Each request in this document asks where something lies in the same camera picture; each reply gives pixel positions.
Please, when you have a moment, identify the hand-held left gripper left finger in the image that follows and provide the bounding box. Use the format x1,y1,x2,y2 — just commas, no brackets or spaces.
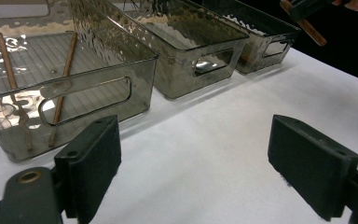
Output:
54,115,122,224

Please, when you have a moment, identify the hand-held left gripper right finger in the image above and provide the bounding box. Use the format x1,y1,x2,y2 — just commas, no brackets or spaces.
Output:
267,114,358,222

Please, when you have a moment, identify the wooden-handled steel knife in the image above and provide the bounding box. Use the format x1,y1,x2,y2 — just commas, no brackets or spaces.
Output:
279,0,328,48

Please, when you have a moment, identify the smoky clear plastic bin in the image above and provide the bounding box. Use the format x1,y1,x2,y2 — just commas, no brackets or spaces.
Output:
105,0,250,101
0,0,159,163
199,0,302,75

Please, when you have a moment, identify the brown wooden chopstick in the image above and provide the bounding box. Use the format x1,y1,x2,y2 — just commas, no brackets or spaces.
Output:
0,32,34,152
48,31,79,149

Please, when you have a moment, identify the black curtain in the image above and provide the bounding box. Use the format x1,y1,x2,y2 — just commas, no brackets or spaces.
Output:
248,0,358,86

